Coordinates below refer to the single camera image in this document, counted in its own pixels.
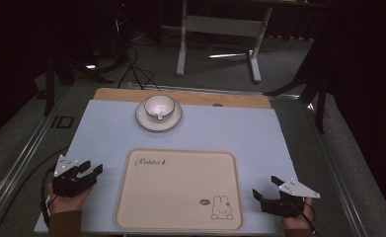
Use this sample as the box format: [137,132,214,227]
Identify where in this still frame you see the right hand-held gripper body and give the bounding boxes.
[260,177,322,219]

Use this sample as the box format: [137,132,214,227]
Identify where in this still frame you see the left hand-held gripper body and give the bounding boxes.
[51,154,94,198]

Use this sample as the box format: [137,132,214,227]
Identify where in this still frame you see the white saucer dark rim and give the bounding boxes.
[134,98,184,133]

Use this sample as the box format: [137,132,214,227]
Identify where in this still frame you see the beige tray rabbit print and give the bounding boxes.
[113,147,245,232]

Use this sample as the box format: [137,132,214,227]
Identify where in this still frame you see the white cup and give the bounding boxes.
[143,94,177,121]

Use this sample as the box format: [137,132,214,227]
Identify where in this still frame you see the person's left hand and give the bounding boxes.
[46,182,94,215]

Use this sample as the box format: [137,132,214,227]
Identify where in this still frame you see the person's right hand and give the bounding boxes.
[281,197,315,231]

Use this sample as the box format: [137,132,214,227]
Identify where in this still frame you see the light blue table mat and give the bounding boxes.
[34,99,301,237]

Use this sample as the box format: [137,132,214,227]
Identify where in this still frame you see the black tripod stand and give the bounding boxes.
[264,39,331,134]
[42,48,116,117]

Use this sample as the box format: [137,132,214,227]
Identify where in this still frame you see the wooden table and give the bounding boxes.
[92,87,273,110]

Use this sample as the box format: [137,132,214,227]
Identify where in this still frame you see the dark equipment stand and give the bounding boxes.
[113,0,131,67]

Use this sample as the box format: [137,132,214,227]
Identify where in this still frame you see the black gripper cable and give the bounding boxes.
[39,147,70,229]
[287,197,319,236]

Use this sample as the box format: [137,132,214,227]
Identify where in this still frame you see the metal floor rail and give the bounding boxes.
[0,84,72,233]
[306,101,370,237]

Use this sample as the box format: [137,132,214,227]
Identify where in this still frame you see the black floor cables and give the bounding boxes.
[116,43,161,91]

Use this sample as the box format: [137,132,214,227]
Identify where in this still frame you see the white metal table frame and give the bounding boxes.
[176,0,274,84]

